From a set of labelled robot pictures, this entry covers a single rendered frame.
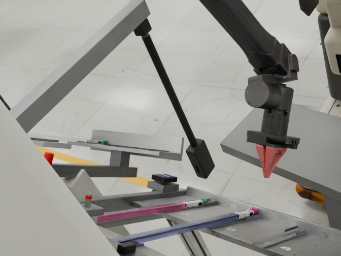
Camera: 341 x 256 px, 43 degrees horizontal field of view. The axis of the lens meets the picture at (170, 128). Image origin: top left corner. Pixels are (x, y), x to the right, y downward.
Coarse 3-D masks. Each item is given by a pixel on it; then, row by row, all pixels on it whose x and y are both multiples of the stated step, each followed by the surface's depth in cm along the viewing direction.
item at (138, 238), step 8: (216, 216) 83; (224, 216) 84; (232, 216) 85; (184, 224) 75; (192, 224) 75; (200, 224) 77; (208, 224) 79; (216, 224) 81; (144, 232) 67; (152, 232) 68; (160, 232) 68; (168, 232) 70; (176, 232) 72; (184, 232) 73; (120, 240) 62; (128, 240) 63; (136, 240) 64; (144, 240) 65; (152, 240) 67
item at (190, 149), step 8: (200, 144) 48; (192, 152) 47; (200, 152) 48; (208, 152) 49; (192, 160) 48; (200, 160) 48; (208, 160) 49; (200, 168) 49; (208, 168) 50; (200, 176) 50; (208, 176) 50
